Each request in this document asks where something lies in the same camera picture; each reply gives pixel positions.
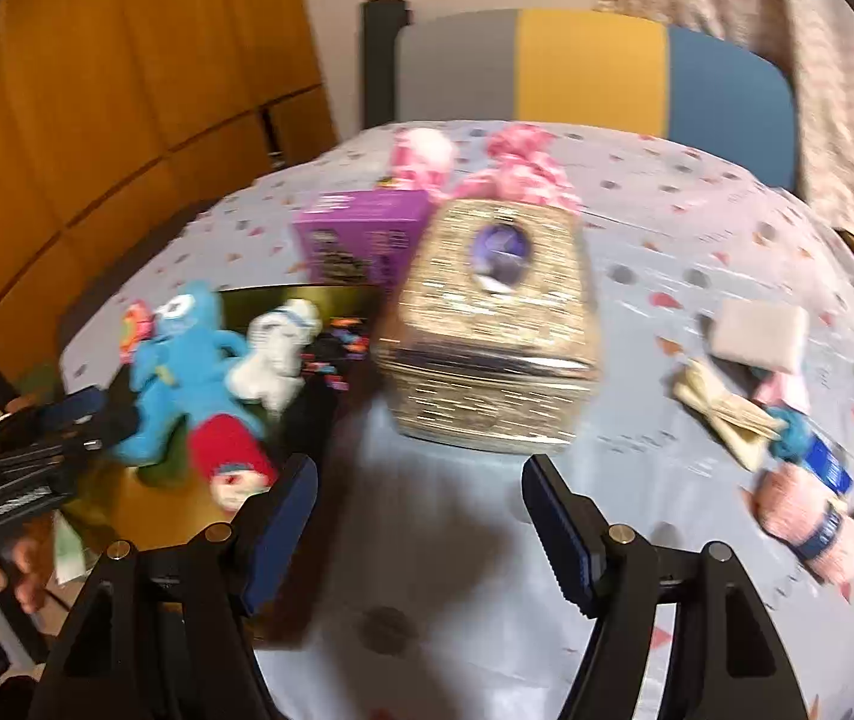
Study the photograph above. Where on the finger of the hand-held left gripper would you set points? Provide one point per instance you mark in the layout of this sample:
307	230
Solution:
108	431
81	403

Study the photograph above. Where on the silver ornate tissue box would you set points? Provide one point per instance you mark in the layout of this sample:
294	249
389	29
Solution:
494	345

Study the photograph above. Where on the wooden wardrobe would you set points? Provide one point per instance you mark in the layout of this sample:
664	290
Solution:
96	105

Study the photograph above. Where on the grey yellow blue chair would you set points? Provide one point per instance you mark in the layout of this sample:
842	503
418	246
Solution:
584	64

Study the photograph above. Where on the white foam sponge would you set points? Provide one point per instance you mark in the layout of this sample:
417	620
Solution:
760	334

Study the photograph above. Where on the small blue plush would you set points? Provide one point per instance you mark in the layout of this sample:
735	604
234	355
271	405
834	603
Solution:
793	435

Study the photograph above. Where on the cream tied cloth bundle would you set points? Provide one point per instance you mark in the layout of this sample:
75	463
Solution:
727	412

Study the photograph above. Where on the pink spotted plush toy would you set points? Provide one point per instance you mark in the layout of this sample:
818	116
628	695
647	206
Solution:
517	161

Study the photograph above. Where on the patterned light blue tablecloth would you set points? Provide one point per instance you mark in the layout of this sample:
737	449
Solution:
659	255

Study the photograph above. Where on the black-haired red doll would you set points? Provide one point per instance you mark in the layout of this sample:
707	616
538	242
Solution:
228	450

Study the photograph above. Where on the white socks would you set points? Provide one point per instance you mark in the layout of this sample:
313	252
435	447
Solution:
273	352

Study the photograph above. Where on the gold-lined dark gift box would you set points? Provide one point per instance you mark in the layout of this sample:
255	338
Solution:
134	502

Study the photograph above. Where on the pink patterned curtain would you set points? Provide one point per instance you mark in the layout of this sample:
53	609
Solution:
809	52

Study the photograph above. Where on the purple box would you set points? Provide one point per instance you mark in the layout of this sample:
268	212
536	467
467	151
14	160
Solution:
352	236

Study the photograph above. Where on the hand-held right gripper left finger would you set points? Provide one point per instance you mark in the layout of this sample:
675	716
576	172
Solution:
282	532

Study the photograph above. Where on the blue tissue packet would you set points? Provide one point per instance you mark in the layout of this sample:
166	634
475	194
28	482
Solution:
828	465

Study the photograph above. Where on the pink cloth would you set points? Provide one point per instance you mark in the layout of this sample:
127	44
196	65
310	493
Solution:
783	388

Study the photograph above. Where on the blue plush toy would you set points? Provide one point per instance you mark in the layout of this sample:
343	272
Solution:
172	375

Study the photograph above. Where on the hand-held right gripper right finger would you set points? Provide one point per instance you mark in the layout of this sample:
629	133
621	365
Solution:
558	532

